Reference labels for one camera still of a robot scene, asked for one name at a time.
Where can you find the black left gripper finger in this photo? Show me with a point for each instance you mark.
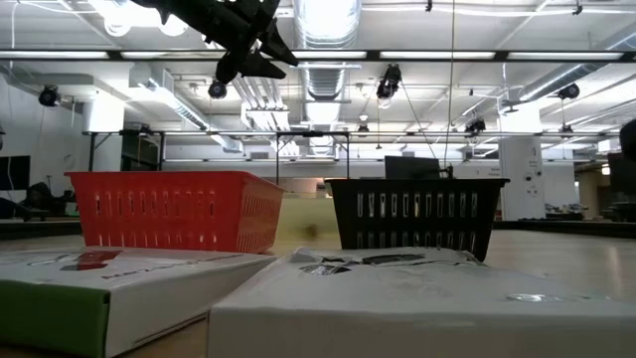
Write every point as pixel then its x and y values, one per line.
pixel 258 67
pixel 278 47

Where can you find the black plastic basket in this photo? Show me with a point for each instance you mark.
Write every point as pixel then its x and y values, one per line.
pixel 417 225

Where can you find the white box with green side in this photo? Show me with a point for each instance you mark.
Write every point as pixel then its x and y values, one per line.
pixel 149 293

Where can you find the plain white cardboard box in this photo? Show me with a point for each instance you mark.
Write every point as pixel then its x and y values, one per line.
pixel 397 318

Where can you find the black ceiling spotlight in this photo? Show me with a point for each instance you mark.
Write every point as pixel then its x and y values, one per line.
pixel 217 89
pixel 48 96
pixel 569 91
pixel 475 125
pixel 388 82

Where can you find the black shelf rack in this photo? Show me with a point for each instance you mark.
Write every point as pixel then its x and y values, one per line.
pixel 141 151

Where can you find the red plastic basket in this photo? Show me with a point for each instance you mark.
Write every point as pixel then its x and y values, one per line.
pixel 174 209

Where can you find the person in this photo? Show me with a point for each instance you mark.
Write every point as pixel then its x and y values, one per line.
pixel 42 196

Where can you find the silver ventilation duct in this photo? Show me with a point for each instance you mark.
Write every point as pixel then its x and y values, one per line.
pixel 325 22

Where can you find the black metal stand frame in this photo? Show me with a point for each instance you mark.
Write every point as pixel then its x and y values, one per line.
pixel 312 134

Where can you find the black aluminium table frame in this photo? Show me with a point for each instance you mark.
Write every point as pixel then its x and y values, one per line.
pixel 40 229

